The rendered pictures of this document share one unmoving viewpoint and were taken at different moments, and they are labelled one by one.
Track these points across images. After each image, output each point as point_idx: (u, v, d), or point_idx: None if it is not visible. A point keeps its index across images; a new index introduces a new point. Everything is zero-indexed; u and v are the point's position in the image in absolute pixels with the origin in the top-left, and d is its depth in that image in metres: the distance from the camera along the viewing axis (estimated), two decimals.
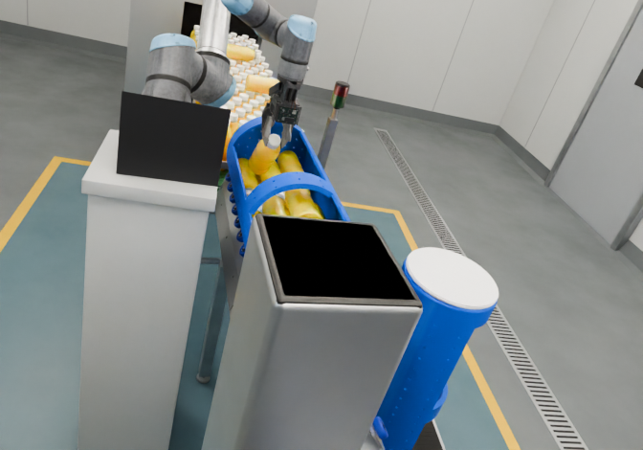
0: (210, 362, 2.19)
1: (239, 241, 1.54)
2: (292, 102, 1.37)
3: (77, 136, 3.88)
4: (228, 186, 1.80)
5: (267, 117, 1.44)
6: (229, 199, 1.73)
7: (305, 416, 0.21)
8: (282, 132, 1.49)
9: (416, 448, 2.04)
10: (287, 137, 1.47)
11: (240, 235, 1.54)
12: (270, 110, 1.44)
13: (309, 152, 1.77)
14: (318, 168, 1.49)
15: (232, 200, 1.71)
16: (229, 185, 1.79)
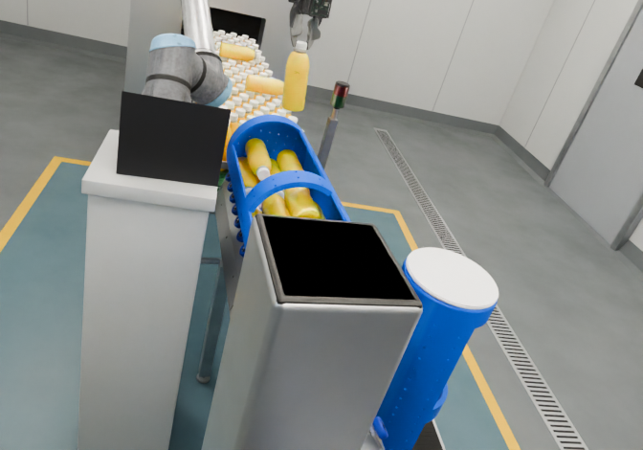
0: (210, 362, 2.19)
1: (241, 241, 1.54)
2: None
3: (77, 136, 3.88)
4: (228, 187, 1.79)
5: (296, 15, 1.49)
6: (230, 200, 1.72)
7: (305, 416, 0.21)
8: (308, 33, 1.53)
9: (416, 448, 2.04)
10: (315, 35, 1.52)
11: (241, 235, 1.54)
12: (298, 9, 1.49)
13: (308, 151, 1.78)
14: (317, 168, 1.50)
15: (233, 199, 1.71)
16: (229, 186, 1.79)
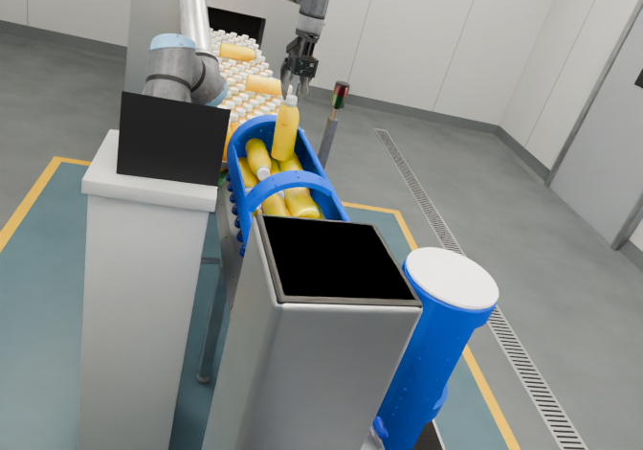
0: (210, 362, 2.19)
1: (241, 241, 1.54)
2: (309, 56, 1.46)
3: (77, 136, 3.88)
4: (228, 187, 1.79)
5: (285, 71, 1.53)
6: (230, 200, 1.72)
7: (305, 416, 0.21)
8: (299, 86, 1.57)
9: (416, 448, 2.04)
10: (304, 91, 1.56)
11: (241, 235, 1.54)
12: (288, 65, 1.53)
13: (308, 151, 1.78)
14: (317, 168, 1.50)
15: (233, 199, 1.71)
16: (229, 186, 1.79)
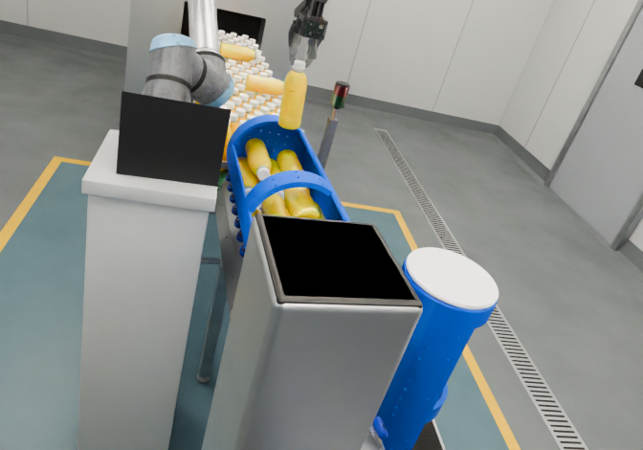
0: (210, 362, 2.19)
1: (241, 241, 1.54)
2: (319, 16, 1.41)
3: (77, 136, 3.88)
4: (228, 187, 1.79)
5: (294, 34, 1.48)
6: (230, 200, 1.72)
7: (305, 416, 0.21)
8: (307, 52, 1.52)
9: (416, 448, 2.04)
10: (313, 56, 1.51)
11: (241, 235, 1.54)
12: (297, 28, 1.48)
13: (308, 151, 1.78)
14: (317, 168, 1.50)
15: (233, 199, 1.71)
16: (229, 186, 1.79)
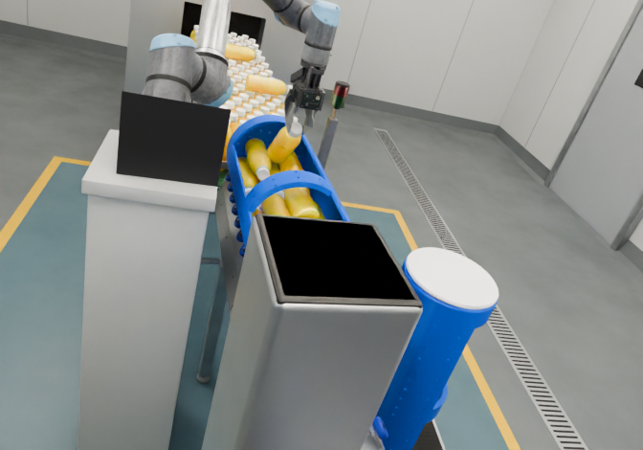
0: (210, 362, 2.19)
1: (241, 241, 1.54)
2: (316, 88, 1.38)
3: (77, 136, 3.88)
4: (228, 187, 1.79)
5: (290, 103, 1.45)
6: (230, 200, 1.72)
7: (305, 416, 0.21)
8: (304, 119, 1.49)
9: (416, 448, 2.04)
10: (309, 123, 1.48)
11: (241, 235, 1.54)
12: (293, 97, 1.45)
13: (308, 151, 1.78)
14: (317, 168, 1.50)
15: (233, 199, 1.71)
16: (229, 186, 1.79)
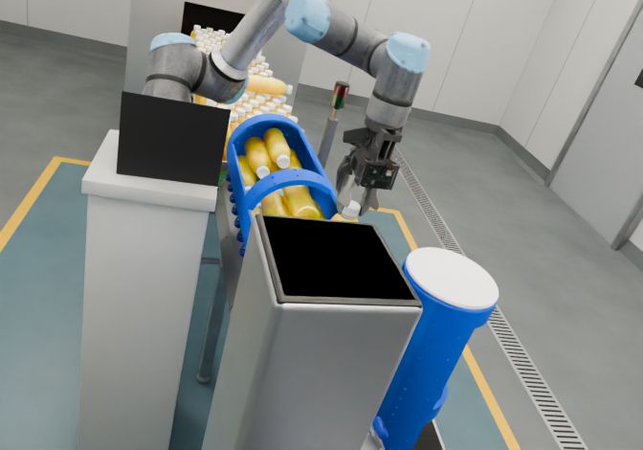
0: (210, 362, 2.19)
1: None
2: (388, 160, 0.94)
3: (77, 136, 3.88)
4: (228, 188, 1.79)
5: (345, 176, 1.01)
6: (232, 199, 1.72)
7: (305, 416, 0.21)
8: (364, 194, 1.05)
9: (416, 448, 2.04)
10: (371, 202, 1.04)
11: (242, 234, 1.54)
12: (349, 167, 1.01)
13: (307, 150, 1.78)
14: (316, 166, 1.51)
15: None
16: (229, 187, 1.79)
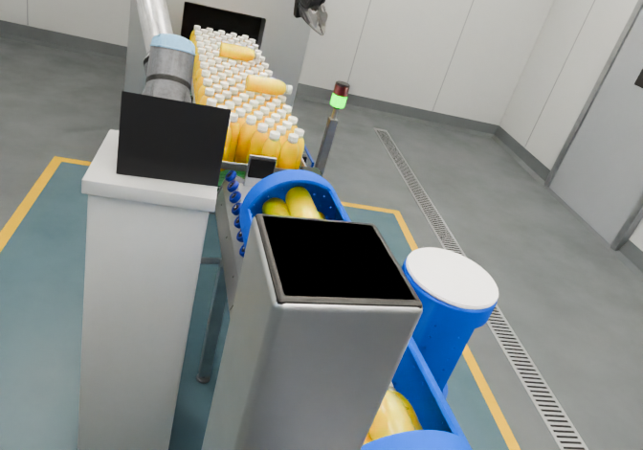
0: (210, 362, 2.19)
1: (238, 236, 1.56)
2: None
3: (77, 136, 3.88)
4: (229, 184, 1.80)
5: (306, 12, 1.73)
6: (237, 193, 1.72)
7: (305, 416, 0.21)
8: (319, 23, 1.74)
9: None
10: (323, 19, 1.73)
11: (239, 235, 1.55)
12: (304, 9, 1.73)
13: (339, 212, 1.46)
14: None
15: (237, 191, 1.73)
16: (230, 184, 1.80)
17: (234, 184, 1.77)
